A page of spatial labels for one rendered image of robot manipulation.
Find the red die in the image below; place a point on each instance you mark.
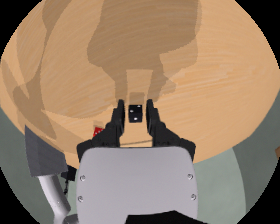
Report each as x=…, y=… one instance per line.
x=97, y=130

